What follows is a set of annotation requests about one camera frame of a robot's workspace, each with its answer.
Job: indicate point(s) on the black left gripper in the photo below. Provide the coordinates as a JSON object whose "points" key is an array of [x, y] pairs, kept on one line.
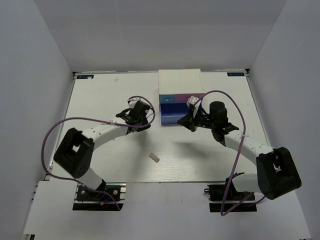
{"points": [[144, 127]]}

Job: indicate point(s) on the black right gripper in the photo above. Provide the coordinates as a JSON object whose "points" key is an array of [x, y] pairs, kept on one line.
{"points": [[189, 121]]}

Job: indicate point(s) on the lavender blue drawer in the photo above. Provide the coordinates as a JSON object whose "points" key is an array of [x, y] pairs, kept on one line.
{"points": [[172, 112]]}

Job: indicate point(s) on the pink drawer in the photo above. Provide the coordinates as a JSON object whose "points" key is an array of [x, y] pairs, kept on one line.
{"points": [[183, 97]]}

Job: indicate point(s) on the light blue drawer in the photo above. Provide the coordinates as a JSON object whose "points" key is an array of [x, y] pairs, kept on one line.
{"points": [[166, 98]]}

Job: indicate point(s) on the grey white eraser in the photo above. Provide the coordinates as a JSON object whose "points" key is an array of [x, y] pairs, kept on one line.
{"points": [[154, 157]]}

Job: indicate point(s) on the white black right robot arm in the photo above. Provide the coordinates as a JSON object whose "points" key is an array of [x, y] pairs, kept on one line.
{"points": [[276, 173]]}

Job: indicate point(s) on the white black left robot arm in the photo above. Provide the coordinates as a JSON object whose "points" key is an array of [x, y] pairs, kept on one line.
{"points": [[74, 153]]}

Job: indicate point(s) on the white drawer cabinet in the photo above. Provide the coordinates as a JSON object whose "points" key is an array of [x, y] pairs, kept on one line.
{"points": [[180, 81]]}

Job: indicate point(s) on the right blue label sticker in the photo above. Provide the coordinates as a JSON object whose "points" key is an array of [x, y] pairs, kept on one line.
{"points": [[235, 74]]}

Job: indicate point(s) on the blue label sticker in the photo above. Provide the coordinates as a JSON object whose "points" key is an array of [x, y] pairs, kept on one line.
{"points": [[235, 74], [85, 76]]}

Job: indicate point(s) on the left blue label sticker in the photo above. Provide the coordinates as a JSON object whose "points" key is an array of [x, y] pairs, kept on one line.
{"points": [[85, 76]]}

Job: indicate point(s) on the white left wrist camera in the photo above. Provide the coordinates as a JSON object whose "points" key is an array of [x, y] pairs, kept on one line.
{"points": [[132, 102]]}

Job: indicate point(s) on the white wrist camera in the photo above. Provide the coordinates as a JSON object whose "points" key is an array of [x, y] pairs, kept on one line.
{"points": [[193, 104], [132, 102]]}

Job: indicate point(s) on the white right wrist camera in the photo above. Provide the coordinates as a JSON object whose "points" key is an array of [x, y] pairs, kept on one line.
{"points": [[193, 104]]}

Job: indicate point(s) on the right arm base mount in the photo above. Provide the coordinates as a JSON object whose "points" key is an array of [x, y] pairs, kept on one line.
{"points": [[215, 192]]}

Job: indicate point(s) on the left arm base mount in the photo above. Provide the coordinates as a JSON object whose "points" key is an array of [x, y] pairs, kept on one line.
{"points": [[85, 200]]}

